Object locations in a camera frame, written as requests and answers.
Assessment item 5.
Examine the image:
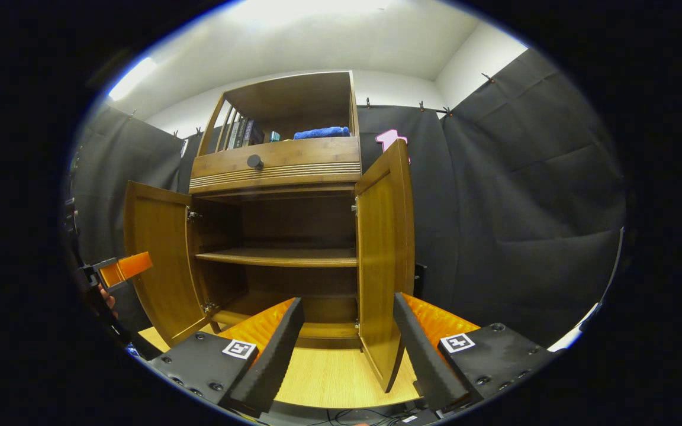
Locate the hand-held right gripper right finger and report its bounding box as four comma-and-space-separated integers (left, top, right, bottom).
393, 292, 558, 414

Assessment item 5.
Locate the wooden cabinet inner shelf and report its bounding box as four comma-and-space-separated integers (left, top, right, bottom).
195, 247, 358, 269

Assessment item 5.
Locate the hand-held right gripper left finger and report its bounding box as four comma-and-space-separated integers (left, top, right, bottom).
149, 297, 306, 418

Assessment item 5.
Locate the black backdrop cloth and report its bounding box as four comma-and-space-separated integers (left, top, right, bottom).
66, 47, 627, 350

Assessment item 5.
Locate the wooden double-door shoe cabinet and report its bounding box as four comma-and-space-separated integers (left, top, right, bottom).
123, 71, 416, 394

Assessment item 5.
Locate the row of dark books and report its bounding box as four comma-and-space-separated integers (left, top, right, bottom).
223, 118, 266, 150

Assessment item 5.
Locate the blue folded towel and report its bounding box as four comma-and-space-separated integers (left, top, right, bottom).
294, 126, 351, 140

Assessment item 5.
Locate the black cable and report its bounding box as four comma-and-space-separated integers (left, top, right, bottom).
317, 407, 414, 426

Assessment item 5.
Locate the wooden shoe cabinet door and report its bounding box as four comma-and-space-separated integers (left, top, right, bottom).
123, 180, 215, 347
354, 139, 416, 394

